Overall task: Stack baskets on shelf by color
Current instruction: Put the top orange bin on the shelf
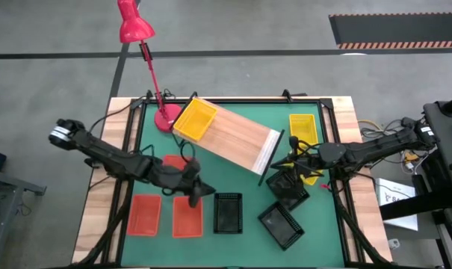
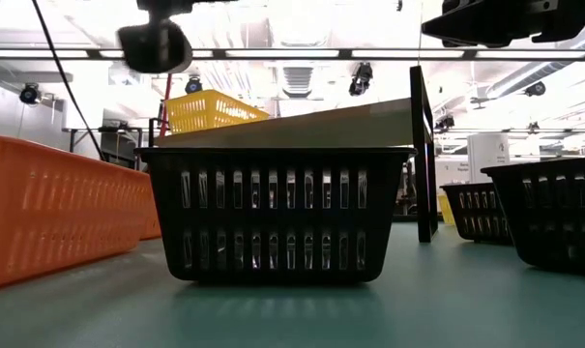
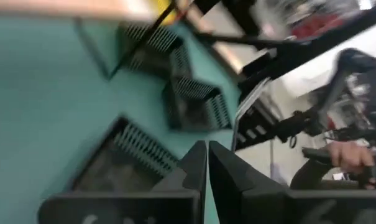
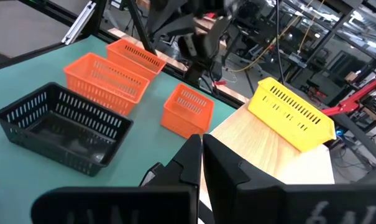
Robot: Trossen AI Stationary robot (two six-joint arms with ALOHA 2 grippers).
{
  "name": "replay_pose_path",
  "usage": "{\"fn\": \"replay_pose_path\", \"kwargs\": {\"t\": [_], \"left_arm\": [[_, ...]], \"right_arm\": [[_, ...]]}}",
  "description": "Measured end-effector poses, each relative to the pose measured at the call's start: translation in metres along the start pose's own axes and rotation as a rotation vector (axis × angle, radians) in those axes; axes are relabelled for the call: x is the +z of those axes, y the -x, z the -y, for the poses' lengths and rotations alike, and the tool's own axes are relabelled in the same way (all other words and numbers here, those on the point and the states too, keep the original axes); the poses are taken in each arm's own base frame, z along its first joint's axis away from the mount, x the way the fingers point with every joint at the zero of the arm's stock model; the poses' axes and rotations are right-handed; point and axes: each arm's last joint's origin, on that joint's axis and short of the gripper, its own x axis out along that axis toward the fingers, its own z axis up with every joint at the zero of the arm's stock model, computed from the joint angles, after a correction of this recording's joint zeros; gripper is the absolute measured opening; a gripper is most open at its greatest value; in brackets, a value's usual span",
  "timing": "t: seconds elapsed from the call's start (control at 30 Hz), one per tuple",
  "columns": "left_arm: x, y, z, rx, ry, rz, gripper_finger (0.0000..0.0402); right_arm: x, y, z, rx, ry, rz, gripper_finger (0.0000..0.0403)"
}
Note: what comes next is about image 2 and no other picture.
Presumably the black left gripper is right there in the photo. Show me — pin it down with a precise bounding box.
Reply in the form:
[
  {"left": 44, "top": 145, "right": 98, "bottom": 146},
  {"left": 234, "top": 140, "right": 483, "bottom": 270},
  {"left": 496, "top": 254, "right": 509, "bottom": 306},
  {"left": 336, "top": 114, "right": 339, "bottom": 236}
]
[{"left": 135, "top": 0, "right": 240, "bottom": 23}]

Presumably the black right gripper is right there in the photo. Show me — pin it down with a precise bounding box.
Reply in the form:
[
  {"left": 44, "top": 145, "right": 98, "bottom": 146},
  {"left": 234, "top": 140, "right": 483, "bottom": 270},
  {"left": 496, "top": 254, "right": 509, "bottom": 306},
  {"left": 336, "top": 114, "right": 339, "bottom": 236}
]
[{"left": 421, "top": 0, "right": 585, "bottom": 48}]

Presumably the yellow plastic basket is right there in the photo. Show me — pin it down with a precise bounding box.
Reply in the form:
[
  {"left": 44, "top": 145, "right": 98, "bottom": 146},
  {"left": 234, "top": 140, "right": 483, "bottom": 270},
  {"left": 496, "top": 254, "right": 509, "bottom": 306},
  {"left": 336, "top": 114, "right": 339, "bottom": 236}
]
[
  {"left": 164, "top": 89, "right": 270, "bottom": 135},
  {"left": 438, "top": 194, "right": 456, "bottom": 227}
]

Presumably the black plastic basket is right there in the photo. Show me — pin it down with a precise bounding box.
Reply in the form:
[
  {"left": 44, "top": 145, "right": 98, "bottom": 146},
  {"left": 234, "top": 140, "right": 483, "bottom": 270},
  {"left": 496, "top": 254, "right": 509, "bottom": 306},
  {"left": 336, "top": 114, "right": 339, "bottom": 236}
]
[
  {"left": 134, "top": 147, "right": 418, "bottom": 285},
  {"left": 440, "top": 182, "right": 514, "bottom": 247},
  {"left": 480, "top": 155, "right": 585, "bottom": 277}
]

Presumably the wooden shelf with black legs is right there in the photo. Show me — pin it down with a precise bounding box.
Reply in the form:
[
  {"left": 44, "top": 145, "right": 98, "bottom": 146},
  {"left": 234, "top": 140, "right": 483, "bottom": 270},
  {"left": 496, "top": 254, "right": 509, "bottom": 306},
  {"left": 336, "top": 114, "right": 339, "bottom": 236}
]
[{"left": 146, "top": 65, "right": 440, "bottom": 245}]

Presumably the red desk lamp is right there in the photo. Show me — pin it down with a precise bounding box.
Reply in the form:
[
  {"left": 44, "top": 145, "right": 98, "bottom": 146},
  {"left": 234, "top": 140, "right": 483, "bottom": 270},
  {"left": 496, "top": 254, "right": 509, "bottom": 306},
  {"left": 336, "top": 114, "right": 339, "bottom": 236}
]
[{"left": 157, "top": 28, "right": 195, "bottom": 141}]

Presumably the white cabinet with print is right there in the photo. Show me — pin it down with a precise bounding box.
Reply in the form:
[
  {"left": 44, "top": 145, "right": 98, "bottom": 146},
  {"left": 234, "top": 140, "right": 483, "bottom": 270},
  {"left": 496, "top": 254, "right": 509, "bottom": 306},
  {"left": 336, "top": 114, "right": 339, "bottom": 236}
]
[{"left": 467, "top": 132, "right": 512, "bottom": 185}]

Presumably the black framed background table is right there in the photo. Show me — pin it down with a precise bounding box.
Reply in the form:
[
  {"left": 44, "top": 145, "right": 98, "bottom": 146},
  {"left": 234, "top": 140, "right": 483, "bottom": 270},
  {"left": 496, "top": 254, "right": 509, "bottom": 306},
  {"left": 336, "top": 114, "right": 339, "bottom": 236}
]
[{"left": 62, "top": 126, "right": 146, "bottom": 171}]

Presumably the ceiling air vent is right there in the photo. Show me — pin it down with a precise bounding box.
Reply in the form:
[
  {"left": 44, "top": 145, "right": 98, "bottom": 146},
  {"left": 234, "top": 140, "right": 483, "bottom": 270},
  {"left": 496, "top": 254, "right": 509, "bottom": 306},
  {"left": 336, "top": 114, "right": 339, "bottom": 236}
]
[{"left": 281, "top": 66, "right": 315, "bottom": 99}]

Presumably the green table mat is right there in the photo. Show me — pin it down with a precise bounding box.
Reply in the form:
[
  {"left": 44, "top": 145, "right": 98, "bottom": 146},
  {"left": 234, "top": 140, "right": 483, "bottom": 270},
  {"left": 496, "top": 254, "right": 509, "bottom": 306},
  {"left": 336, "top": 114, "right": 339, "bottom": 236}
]
[{"left": 0, "top": 219, "right": 585, "bottom": 348}]

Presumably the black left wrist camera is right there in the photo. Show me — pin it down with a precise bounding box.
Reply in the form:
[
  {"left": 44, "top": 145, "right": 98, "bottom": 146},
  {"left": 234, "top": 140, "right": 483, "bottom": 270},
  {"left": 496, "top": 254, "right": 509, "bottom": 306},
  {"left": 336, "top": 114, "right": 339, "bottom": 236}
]
[{"left": 116, "top": 18, "right": 192, "bottom": 74}]

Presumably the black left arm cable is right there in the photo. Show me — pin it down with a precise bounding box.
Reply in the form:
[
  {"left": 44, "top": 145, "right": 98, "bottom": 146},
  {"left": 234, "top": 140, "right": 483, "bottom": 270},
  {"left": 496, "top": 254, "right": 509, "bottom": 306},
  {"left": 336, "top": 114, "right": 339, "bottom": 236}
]
[{"left": 29, "top": 0, "right": 107, "bottom": 162}]

